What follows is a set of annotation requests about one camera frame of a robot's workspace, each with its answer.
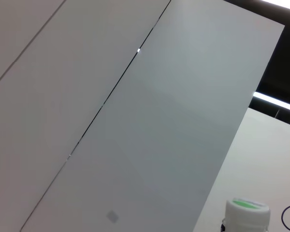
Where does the ceiling light strip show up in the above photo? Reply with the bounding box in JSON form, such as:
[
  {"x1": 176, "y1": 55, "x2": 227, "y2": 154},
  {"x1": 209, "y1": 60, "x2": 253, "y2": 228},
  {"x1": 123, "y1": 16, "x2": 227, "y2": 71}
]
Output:
[
  {"x1": 262, "y1": 0, "x2": 290, "y2": 12},
  {"x1": 252, "y1": 91, "x2": 290, "y2": 114}
]

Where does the clear water bottle green label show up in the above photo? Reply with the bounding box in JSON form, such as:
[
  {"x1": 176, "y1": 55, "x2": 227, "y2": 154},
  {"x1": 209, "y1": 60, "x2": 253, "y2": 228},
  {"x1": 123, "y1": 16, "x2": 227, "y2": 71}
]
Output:
[{"x1": 225, "y1": 197, "x2": 271, "y2": 232}]

